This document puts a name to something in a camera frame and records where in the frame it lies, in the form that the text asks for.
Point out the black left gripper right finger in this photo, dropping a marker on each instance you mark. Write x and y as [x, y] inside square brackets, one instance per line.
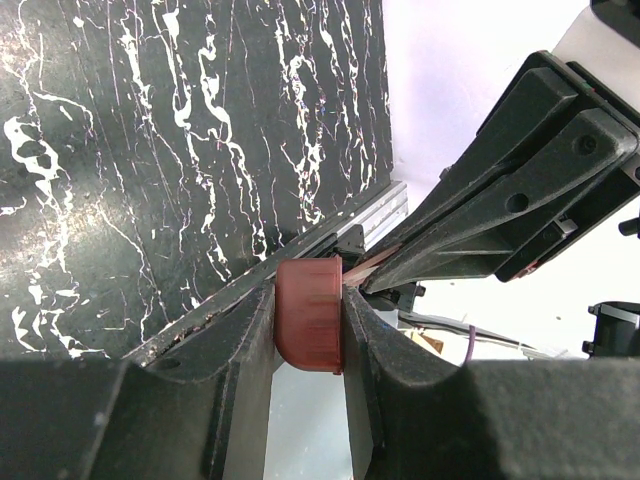
[412, 415]

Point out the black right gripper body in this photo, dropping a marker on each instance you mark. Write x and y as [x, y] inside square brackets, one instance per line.
[617, 188]

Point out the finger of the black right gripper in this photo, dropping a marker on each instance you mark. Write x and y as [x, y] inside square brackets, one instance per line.
[487, 232]
[537, 104]

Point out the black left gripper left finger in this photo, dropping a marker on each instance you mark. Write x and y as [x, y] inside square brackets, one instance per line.
[199, 412]

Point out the brown weekly pill organizer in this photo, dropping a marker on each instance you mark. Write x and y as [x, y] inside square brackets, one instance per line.
[308, 318]

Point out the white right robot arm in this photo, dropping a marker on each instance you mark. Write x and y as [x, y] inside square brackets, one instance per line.
[604, 40]

